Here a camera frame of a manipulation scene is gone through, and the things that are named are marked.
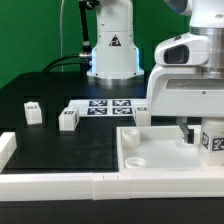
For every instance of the white sheet with markers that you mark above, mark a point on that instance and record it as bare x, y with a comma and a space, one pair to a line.
107, 107

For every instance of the white square tabletop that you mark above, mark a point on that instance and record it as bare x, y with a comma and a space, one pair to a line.
163, 147

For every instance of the white U-shaped fence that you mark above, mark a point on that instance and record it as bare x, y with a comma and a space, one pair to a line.
125, 185

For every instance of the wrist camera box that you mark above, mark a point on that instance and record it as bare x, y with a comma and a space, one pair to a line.
186, 49

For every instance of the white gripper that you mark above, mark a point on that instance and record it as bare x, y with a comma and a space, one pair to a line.
183, 91

